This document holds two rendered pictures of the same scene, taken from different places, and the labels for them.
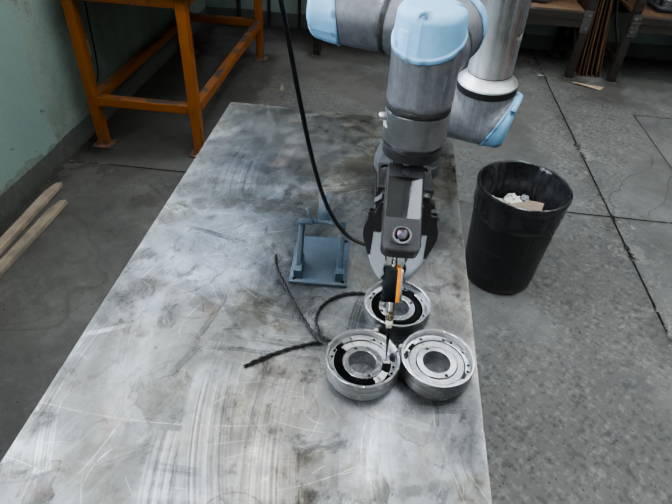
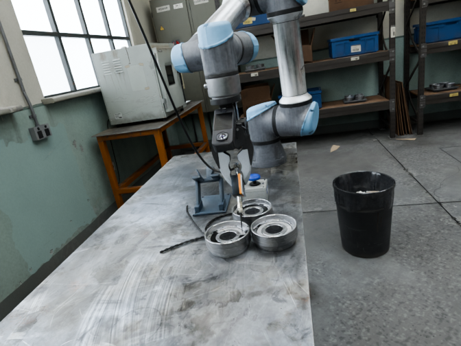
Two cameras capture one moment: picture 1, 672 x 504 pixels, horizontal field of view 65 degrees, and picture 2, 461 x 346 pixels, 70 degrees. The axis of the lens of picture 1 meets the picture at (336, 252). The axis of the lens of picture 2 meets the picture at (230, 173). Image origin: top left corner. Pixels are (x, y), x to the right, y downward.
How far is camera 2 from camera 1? 0.34 m
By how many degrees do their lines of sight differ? 22
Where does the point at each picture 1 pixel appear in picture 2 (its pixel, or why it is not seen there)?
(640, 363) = not seen: outside the picture
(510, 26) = (294, 64)
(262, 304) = (175, 226)
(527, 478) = not seen: outside the picture
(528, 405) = (403, 325)
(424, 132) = (223, 83)
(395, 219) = (218, 131)
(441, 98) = (226, 64)
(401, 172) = (221, 112)
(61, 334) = not seen: hidden behind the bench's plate
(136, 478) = (86, 308)
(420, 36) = (206, 34)
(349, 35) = (191, 62)
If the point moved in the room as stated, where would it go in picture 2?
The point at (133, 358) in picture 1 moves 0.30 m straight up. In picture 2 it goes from (97, 258) to (57, 142)
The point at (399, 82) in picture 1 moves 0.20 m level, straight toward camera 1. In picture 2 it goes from (205, 61) to (173, 66)
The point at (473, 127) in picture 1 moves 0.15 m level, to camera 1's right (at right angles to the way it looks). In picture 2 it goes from (293, 123) to (337, 117)
